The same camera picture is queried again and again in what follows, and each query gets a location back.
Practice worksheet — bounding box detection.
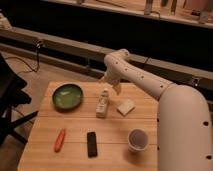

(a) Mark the white plastic bottle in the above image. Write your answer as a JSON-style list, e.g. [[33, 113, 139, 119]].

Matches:
[[96, 89, 109, 118]]

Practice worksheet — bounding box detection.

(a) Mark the orange carrot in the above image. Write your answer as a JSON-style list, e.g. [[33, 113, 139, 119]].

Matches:
[[54, 129, 66, 152]]

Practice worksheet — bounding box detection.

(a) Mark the black rectangular remote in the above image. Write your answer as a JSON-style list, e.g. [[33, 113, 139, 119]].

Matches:
[[87, 132, 98, 157]]

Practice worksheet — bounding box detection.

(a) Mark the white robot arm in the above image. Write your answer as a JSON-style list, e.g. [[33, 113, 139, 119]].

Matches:
[[102, 49, 213, 171]]

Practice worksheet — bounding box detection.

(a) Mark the green round bowl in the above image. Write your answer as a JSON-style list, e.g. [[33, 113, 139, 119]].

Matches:
[[52, 84, 83, 111]]

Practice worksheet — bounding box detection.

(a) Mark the black cable on floor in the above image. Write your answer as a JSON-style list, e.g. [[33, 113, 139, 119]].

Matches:
[[4, 39, 45, 76]]

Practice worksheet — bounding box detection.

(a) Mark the white sponge block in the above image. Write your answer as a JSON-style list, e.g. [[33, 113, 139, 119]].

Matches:
[[117, 99, 135, 116]]

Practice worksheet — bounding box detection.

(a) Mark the white paper cup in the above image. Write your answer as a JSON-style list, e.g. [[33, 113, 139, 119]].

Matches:
[[127, 129, 149, 153]]

